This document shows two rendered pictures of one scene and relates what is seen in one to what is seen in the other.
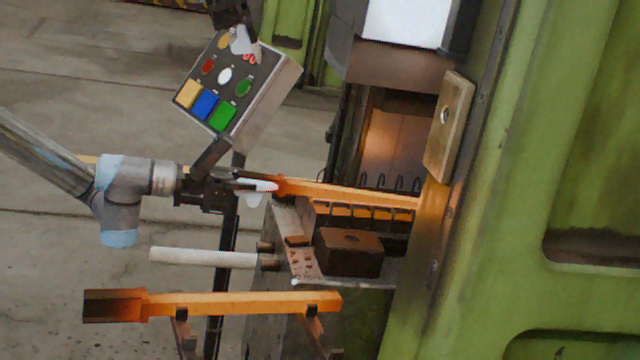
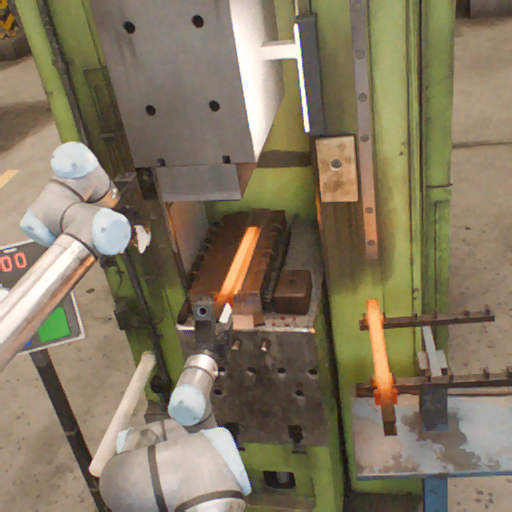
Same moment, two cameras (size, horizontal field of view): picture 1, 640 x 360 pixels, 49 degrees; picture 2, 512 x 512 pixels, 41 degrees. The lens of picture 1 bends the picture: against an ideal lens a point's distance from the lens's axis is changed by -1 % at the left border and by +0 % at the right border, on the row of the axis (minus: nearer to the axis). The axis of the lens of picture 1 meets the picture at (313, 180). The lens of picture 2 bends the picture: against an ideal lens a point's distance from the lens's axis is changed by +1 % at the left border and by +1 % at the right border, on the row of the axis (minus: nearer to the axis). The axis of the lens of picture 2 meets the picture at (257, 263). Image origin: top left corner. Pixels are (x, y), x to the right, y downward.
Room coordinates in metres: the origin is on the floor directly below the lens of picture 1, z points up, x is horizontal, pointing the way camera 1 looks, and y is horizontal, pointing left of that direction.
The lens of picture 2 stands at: (0.54, 1.20, 2.05)
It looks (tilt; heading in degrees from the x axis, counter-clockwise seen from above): 34 degrees down; 302
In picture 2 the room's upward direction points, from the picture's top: 10 degrees counter-clockwise
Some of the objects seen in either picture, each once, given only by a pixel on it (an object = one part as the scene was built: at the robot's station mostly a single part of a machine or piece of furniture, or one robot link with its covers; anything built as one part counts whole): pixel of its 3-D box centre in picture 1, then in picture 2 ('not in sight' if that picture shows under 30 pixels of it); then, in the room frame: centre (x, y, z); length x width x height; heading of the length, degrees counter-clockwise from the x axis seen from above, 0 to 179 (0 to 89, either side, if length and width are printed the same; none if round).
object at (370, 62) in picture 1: (434, 60); (219, 145); (1.46, -0.20, 1.32); 0.42 x 0.20 x 0.10; 105
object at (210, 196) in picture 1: (203, 186); (209, 349); (1.33, 0.22, 0.99); 0.12 x 0.08 x 0.09; 105
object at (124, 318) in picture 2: not in sight; (126, 317); (1.80, -0.02, 0.80); 0.06 x 0.03 x 0.14; 15
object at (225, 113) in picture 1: (224, 117); (52, 324); (1.77, 0.26, 1.01); 0.07 x 0.05 x 0.07; 40
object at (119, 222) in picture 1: (117, 215); (192, 430); (1.30, 0.38, 0.90); 0.11 x 0.08 x 0.11; 38
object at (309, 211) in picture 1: (395, 215); (241, 257); (1.46, -0.20, 0.96); 0.42 x 0.20 x 0.09; 105
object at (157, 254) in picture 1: (230, 260); (125, 410); (1.72, 0.18, 0.62); 0.44 x 0.05 x 0.05; 105
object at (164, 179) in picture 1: (164, 179); (201, 370); (1.30, 0.30, 1.00); 0.08 x 0.05 x 0.08; 15
